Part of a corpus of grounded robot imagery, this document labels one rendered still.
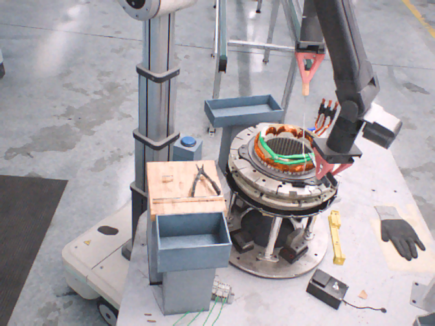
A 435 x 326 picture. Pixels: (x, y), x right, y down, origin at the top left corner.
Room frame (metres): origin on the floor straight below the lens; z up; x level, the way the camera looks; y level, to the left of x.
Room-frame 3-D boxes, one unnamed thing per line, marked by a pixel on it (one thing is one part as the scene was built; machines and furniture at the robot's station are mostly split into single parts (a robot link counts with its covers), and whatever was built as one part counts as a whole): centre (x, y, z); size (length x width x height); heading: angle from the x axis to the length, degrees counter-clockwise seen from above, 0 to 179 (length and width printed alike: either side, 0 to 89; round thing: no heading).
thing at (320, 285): (0.81, -0.36, 0.81); 0.10 x 0.06 x 0.06; 61
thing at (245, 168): (1.02, -0.20, 1.09); 0.32 x 0.32 x 0.01
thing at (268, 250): (0.90, -0.19, 0.91); 0.02 x 0.02 x 0.21
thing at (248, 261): (1.02, -0.20, 0.80); 0.39 x 0.39 x 0.01
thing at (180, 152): (1.10, 0.09, 0.91); 0.07 x 0.07 x 0.25; 74
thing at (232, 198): (1.03, -0.07, 0.91); 0.02 x 0.02 x 0.21
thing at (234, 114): (1.32, -0.07, 0.92); 0.25 x 0.11 x 0.28; 113
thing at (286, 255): (0.93, -0.27, 0.81); 0.08 x 0.05 x 0.02; 138
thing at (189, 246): (0.73, 0.03, 0.92); 0.17 x 0.11 x 0.28; 105
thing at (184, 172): (0.87, 0.07, 1.05); 0.20 x 0.19 x 0.02; 15
